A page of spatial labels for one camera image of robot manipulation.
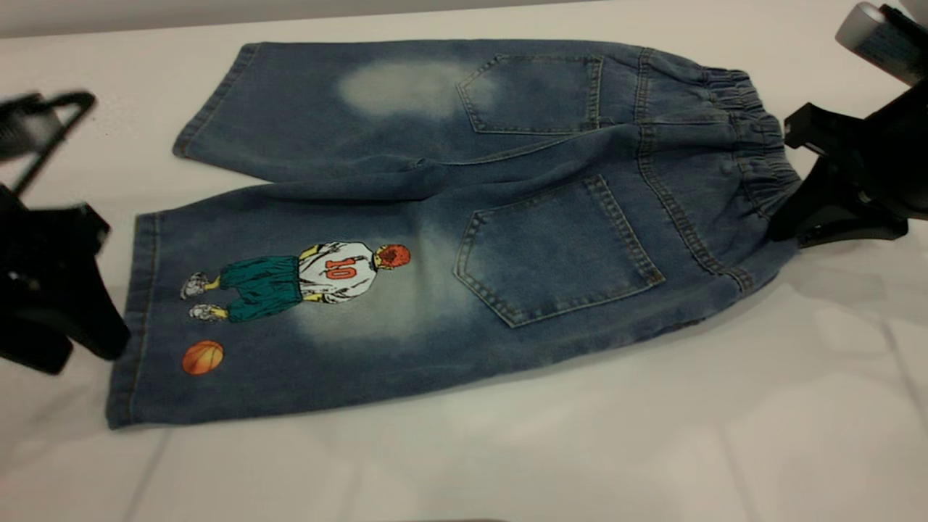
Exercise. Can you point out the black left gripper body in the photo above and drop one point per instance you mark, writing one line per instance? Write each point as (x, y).
(51, 243)

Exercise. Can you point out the blue denim jeans basketball print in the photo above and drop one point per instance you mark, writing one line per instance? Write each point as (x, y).
(449, 290)

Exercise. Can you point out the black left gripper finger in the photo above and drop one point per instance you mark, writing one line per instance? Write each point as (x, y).
(36, 344)
(94, 319)

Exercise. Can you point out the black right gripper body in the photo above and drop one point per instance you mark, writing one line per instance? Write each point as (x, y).
(899, 152)

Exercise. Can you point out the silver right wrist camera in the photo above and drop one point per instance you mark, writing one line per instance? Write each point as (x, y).
(881, 40)

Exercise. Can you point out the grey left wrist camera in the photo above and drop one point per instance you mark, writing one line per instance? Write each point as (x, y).
(29, 130)

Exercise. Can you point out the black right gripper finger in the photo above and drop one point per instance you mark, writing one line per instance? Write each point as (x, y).
(834, 210)
(826, 129)

